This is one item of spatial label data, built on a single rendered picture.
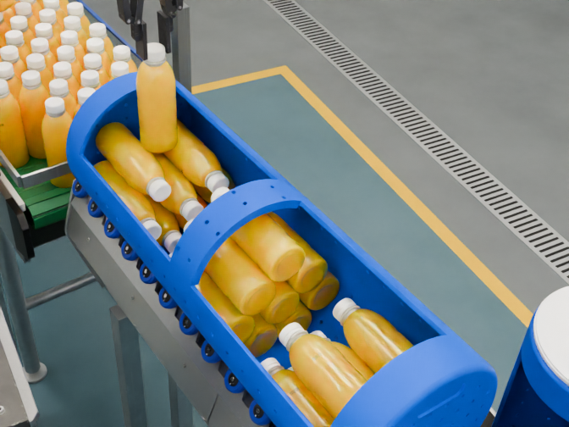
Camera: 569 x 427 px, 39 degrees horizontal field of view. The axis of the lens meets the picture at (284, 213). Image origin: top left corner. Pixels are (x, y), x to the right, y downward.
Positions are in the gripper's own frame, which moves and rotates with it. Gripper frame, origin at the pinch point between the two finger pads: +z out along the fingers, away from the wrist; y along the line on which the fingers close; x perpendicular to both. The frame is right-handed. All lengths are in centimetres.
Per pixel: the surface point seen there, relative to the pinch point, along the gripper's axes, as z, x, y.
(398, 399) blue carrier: 13, -75, -7
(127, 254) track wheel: 40.1, -7.7, -12.0
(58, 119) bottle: 29.0, 25.5, -10.1
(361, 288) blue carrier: 29, -47, 13
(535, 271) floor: 137, -3, 149
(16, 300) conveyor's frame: 101, 50, -21
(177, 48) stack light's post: 38, 52, 33
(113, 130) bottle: 21.4, 6.0, -6.3
